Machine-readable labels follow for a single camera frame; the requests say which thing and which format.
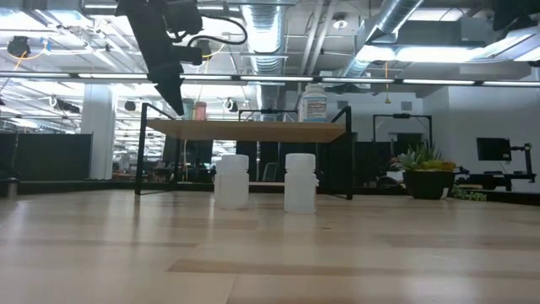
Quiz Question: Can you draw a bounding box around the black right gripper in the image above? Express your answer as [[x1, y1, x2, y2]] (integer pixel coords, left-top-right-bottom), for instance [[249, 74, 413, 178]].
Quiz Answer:
[[132, 19, 186, 117]]

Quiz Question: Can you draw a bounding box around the orange translucent pill bottle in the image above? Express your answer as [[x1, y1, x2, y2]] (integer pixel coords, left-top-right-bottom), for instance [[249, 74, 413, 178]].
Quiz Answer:
[[193, 100, 208, 122]]

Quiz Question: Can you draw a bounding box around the small translucent white bottle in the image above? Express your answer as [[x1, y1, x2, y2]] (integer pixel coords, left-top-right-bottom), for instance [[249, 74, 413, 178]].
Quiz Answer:
[[283, 152, 317, 214], [219, 154, 251, 209]]

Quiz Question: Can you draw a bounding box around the white labelled medicine bottle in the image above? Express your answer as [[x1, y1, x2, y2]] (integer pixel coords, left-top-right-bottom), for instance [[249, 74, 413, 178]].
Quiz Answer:
[[301, 83, 328, 123]]

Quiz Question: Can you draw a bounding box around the wooden shelf with black legs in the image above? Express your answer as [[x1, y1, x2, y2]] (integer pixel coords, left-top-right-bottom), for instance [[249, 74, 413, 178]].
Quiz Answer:
[[134, 102, 354, 201]]

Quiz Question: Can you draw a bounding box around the white building column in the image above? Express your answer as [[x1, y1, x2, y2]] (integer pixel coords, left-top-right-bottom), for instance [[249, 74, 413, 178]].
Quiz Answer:
[[80, 83, 117, 181]]

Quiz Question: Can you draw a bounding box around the grey office chair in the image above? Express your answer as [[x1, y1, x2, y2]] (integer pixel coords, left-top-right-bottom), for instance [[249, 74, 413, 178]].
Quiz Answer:
[[262, 161, 280, 183]]

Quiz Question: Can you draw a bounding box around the black partition panel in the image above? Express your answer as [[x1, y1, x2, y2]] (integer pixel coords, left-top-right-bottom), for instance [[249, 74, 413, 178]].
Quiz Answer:
[[0, 133, 93, 182]]

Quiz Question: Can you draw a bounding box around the grey metal cylinder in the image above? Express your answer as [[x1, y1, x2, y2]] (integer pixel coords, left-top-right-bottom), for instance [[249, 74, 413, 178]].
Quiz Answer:
[[0, 176, 20, 198]]

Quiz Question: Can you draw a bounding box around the person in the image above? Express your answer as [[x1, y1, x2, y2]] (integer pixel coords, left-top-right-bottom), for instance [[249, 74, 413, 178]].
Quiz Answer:
[[376, 154, 407, 189]]

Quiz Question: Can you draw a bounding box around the overhead LED light bar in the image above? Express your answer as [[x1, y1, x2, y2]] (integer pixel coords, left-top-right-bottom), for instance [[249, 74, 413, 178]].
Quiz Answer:
[[0, 71, 540, 89]]

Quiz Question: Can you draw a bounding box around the succulent plant in dark pot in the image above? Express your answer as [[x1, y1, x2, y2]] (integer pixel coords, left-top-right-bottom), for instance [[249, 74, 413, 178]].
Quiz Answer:
[[394, 141, 487, 202]]

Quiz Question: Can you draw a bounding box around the dark computer monitor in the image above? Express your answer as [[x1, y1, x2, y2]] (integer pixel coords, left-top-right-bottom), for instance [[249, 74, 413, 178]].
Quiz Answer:
[[476, 137, 512, 162]]

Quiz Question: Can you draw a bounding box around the black background desk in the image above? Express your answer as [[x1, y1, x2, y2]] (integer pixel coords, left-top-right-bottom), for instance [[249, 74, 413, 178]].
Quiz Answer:
[[457, 171, 537, 191]]

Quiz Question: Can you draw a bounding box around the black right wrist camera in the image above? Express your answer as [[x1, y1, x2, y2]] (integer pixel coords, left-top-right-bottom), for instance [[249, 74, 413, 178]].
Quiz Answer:
[[171, 45, 204, 67]]

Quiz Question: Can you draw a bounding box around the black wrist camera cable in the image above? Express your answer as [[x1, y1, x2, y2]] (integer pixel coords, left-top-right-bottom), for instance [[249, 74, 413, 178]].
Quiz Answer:
[[186, 14, 249, 47]]

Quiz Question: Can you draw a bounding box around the silver spiral air duct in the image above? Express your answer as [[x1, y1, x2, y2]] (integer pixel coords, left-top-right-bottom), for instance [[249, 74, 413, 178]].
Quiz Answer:
[[337, 0, 425, 79], [240, 0, 290, 111]]

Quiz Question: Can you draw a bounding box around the black aluminium table frame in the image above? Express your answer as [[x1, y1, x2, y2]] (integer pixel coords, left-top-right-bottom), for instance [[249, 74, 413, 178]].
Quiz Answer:
[[0, 179, 540, 208]]

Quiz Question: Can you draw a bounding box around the yellow hanging cord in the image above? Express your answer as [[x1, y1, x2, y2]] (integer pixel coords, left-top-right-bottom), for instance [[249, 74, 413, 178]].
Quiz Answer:
[[382, 61, 392, 106]]

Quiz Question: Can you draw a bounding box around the black metal frame stand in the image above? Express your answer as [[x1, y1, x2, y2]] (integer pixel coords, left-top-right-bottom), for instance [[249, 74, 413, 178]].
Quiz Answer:
[[373, 112, 433, 144]]

